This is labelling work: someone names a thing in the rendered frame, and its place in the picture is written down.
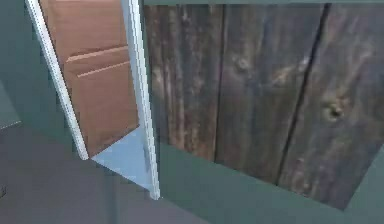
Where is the dark wood plank wall panel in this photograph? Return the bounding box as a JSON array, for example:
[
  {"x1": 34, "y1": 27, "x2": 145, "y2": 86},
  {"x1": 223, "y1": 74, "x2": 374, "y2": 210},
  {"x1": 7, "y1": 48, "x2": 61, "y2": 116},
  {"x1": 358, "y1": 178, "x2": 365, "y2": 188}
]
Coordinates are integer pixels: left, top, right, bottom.
[{"x1": 143, "y1": 3, "x2": 384, "y2": 212}]

